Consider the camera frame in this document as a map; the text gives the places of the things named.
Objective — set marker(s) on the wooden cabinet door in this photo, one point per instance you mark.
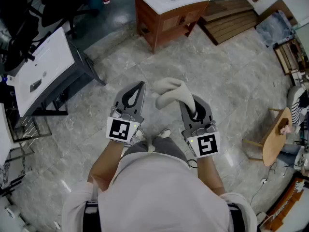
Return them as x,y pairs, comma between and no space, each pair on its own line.
172,23
194,14

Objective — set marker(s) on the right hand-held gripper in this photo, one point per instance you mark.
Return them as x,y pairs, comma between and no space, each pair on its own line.
205,144

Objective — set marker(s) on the person's white shoe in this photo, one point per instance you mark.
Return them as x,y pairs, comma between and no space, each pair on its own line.
164,132
139,134

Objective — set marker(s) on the stack of wooden planks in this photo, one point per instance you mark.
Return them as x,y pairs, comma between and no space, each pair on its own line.
229,20

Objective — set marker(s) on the person's grey trousers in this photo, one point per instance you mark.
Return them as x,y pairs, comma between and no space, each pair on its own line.
166,146

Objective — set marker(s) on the wooden framed shelf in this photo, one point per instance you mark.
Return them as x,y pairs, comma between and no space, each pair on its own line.
289,57

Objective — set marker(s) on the blue marbled panel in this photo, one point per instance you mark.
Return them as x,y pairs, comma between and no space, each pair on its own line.
275,30

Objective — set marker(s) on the white cloth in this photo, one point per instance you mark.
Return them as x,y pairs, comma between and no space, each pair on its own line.
169,95

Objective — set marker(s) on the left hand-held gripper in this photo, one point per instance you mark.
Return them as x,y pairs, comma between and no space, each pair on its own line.
120,129

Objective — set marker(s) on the round wooden table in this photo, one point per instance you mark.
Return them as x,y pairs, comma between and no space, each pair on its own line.
275,141

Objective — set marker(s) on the person's left forearm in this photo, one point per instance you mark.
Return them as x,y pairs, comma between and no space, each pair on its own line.
106,163

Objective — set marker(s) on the small grey rectangular object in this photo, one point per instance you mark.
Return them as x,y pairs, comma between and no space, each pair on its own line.
35,85

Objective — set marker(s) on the person's right forearm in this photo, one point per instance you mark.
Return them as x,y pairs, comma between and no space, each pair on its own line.
207,173

